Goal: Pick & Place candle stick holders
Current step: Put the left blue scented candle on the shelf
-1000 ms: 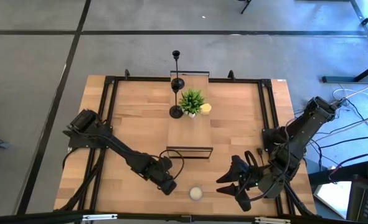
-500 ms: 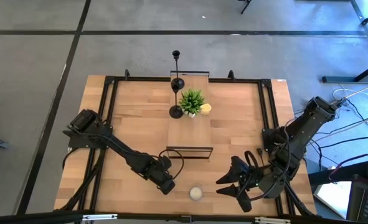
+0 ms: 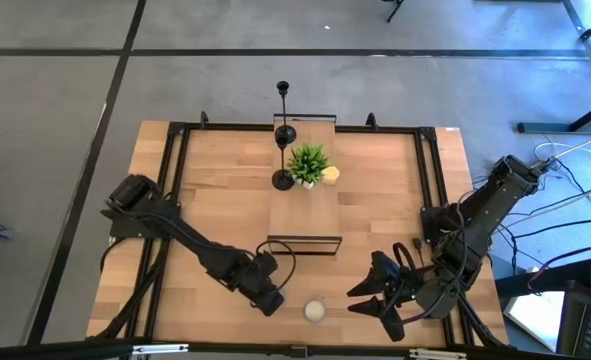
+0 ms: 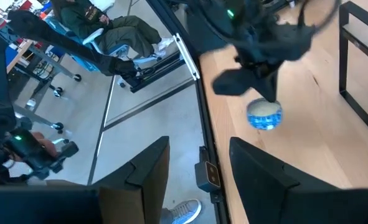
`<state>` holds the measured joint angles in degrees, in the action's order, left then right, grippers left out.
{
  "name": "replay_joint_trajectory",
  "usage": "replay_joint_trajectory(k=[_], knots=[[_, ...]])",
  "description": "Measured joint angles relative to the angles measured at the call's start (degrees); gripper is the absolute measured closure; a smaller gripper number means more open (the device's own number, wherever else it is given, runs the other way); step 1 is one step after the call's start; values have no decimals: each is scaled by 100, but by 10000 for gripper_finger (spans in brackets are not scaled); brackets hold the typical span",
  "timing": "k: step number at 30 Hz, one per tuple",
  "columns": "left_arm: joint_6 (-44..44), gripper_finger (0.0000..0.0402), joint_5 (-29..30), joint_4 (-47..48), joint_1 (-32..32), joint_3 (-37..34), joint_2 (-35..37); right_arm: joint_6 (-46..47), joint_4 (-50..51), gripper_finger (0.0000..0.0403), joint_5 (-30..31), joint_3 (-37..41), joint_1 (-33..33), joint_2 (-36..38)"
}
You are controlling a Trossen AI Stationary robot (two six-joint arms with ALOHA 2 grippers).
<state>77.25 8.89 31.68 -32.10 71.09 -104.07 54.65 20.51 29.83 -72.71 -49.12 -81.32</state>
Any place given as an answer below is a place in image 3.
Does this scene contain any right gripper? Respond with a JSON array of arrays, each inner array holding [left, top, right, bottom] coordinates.
[[347, 267, 427, 344]]

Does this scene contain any black candlestick holder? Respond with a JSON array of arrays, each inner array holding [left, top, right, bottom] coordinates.
[[411, 237, 425, 269], [271, 132, 296, 192], [276, 80, 297, 146]]

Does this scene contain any yellow candle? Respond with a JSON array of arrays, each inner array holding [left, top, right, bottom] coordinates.
[[321, 165, 342, 187]]

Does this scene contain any green potted plant white pot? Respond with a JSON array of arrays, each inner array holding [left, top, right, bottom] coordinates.
[[287, 143, 331, 192]]

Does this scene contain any pale blue patterned candle tin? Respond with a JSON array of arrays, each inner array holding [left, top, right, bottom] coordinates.
[[302, 298, 328, 324]]

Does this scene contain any white sheet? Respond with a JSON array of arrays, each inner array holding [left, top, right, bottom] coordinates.
[[502, 291, 567, 354]]

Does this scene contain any black crossbar with silver brackets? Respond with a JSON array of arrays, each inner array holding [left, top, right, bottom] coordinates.
[[0, 338, 591, 360]]

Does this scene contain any black stand foot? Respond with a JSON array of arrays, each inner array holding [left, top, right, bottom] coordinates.
[[382, 0, 406, 24]]

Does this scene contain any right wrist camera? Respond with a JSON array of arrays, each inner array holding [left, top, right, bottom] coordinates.
[[371, 250, 402, 281]]

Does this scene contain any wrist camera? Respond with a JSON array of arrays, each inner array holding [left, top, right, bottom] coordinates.
[[244, 251, 280, 281], [371, 250, 402, 281]]

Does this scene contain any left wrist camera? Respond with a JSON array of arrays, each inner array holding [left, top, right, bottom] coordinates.
[[244, 251, 280, 281]]

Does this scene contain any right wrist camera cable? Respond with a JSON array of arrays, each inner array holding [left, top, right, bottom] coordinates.
[[391, 241, 421, 275]]

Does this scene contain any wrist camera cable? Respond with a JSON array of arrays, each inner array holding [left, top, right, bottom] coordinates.
[[391, 241, 421, 275], [253, 239, 298, 295]]

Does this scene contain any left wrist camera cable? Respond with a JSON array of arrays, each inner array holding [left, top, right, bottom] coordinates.
[[253, 239, 298, 295]]

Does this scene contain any wooden shelf riser black frame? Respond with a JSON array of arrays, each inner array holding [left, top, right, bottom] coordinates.
[[267, 113, 344, 256]]

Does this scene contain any black desk leg frame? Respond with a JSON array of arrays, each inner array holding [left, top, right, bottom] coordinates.
[[517, 0, 591, 136]]

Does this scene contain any beige cable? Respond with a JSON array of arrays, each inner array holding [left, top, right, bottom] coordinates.
[[539, 127, 591, 166]]

